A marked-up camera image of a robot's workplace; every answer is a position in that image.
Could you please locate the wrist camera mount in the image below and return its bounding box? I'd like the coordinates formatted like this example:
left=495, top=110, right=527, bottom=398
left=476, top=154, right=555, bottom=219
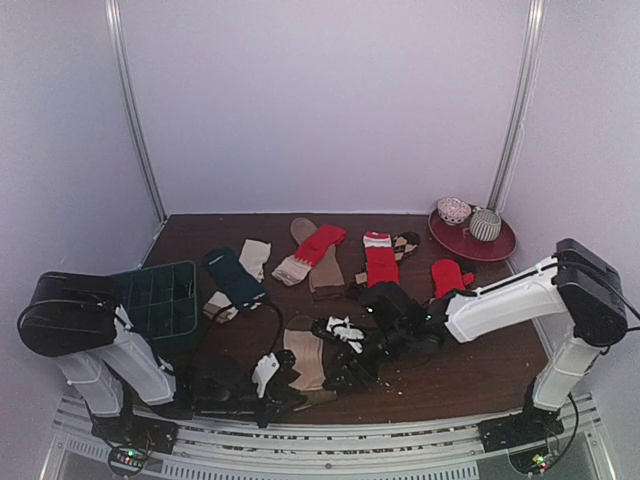
left=251, top=352, right=280, bottom=399
left=311, top=316, right=365, bottom=354

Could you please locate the beige brown striped long sock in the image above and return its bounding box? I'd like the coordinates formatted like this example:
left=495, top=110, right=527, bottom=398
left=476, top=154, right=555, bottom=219
left=283, top=315, right=337, bottom=411

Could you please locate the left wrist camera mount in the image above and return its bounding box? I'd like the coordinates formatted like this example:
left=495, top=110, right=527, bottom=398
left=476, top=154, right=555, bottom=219
left=251, top=352, right=280, bottom=399

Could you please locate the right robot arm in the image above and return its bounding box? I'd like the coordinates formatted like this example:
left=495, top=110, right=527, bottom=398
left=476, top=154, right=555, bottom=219
left=323, top=238, right=632, bottom=442

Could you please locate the cream white sock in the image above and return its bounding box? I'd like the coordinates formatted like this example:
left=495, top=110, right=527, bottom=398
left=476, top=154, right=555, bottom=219
left=239, top=239, right=271, bottom=283

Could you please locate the left aluminium corner post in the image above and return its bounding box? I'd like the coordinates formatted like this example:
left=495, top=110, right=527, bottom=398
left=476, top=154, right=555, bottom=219
left=104, top=0, right=168, bottom=224

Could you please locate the patterned small bowl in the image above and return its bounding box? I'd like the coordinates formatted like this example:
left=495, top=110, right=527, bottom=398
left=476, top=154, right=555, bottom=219
left=437, top=197, right=472, bottom=226

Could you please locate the red and cream sock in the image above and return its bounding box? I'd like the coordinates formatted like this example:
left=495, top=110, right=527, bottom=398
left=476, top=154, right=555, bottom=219
left=272, top=224, right=346, bottom=286

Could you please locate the dark teal sock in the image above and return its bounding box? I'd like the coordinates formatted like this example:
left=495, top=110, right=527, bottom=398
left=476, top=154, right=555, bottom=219
left=203, top=247, right=268, bottom=310

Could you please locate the right aluminium corner post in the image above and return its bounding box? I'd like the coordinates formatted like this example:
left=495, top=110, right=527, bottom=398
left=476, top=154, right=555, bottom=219
left=487, top=0, right=547, bottom=212

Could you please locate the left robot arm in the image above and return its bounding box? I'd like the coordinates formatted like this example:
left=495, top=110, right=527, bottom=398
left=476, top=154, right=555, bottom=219
left=17, top=271, right=306, bottom=444

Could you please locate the short red sock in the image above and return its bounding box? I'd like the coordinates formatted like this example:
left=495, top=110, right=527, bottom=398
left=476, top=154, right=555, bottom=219
left=431, top=259, right=475, bottom=299

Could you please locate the tan brown sock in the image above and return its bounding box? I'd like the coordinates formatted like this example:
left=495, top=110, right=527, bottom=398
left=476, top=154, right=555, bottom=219
left=290, top=217, right=345, bottom=301

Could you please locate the striped ceramic cup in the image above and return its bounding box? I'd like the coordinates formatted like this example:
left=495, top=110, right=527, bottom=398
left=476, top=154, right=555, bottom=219
left=469, top=207, right=502, bottom=243

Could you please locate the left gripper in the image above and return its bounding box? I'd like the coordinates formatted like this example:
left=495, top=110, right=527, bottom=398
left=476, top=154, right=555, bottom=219
left=197, top=384, right=305, bottom=431

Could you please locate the argyle patterned sock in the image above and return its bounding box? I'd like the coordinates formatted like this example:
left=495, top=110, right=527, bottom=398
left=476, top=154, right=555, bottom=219
left=347, top=232, right=421, bottom=299

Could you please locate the red round plate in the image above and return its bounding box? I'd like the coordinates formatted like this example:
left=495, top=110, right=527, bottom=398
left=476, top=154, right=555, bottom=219
left=428, top=210, right=516, bottom=262

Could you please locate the dark green compartment tray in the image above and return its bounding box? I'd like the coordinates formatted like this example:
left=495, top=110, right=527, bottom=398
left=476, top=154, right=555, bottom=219
left=111, top=261, right=201, bottom=350

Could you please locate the long red sock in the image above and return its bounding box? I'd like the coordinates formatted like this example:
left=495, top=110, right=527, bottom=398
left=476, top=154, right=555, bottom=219
left=363, top=232, right=400, bottom=288

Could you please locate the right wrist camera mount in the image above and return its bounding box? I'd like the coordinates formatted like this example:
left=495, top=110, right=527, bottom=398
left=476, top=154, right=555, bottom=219
left=311, top=316, right=365, bottom=354

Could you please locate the aluminium corner post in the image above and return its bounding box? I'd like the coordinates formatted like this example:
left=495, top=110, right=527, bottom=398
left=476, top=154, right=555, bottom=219
left=104, top=0, right=168, bottom=224
left=487, top=0, right=547, bottom=212

